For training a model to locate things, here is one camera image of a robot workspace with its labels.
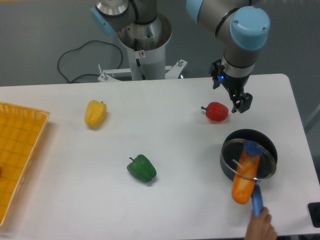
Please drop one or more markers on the dark pot with blue handle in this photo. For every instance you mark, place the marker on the dark pot with blue handle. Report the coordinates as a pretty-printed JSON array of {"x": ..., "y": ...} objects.
[{"x": 252, "y": 149}]

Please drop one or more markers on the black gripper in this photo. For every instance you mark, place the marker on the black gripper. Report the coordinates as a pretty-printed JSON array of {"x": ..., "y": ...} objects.
[{"x": 234, "y": 80}]

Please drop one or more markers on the black object at table edge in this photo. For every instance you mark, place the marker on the black object at table edge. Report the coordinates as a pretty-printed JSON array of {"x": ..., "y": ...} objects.
[{"x": 314, "y": 212}]

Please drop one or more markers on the person's hand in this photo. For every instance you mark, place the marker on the person's hand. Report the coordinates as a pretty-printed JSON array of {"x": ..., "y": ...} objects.
[{"x": 260, "y": 227}]

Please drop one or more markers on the red toy bell pepper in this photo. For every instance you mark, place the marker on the red toy bell pepper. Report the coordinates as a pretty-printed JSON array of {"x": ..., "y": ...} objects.
[{"x": 216, "y": 111}]

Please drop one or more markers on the yellow plastic basket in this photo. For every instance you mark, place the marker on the yellow plastic basket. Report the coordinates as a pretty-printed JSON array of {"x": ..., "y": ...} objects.
[{"x": 21, "y": 128}]

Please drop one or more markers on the yellow toy bell pepper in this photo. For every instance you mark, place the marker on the yellow toy bell pepper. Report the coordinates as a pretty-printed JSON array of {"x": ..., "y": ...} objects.
[{"x": 95, "y": 114}]

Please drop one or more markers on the orange toy baguette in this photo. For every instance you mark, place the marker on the orange toy baguette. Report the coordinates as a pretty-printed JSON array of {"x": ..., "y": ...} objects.
[{"x": 243, "y": 181}]

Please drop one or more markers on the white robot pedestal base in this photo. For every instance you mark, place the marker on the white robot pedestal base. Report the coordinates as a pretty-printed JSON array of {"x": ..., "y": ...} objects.
[{"x": 146, "y": 50}]

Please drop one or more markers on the glass lid with blue knob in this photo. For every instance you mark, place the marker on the glass lid with blue knob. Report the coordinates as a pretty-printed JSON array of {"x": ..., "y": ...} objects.
[{"x": 231, "y": 152}]

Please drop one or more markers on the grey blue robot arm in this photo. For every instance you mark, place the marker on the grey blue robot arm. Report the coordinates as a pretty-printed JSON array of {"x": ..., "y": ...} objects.
[{"x": 238, "y": 24}]

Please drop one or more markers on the green toy bell pepper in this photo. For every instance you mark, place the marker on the green toy bell pepper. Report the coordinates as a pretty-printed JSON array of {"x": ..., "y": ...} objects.
[{"x": 141, "y": 168}]

